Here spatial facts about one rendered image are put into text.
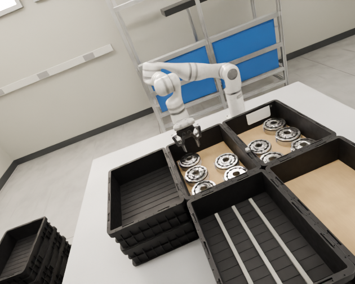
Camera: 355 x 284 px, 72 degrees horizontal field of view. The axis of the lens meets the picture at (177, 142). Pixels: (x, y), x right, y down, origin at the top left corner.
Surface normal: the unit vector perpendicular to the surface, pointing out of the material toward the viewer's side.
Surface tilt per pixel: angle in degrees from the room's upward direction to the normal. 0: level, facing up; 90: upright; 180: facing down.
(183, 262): 0
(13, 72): 90
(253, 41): 90
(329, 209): 0
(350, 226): 0
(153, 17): 90
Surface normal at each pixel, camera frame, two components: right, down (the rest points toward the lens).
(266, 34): 0.15, 0.50
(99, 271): -0.33, -0.79
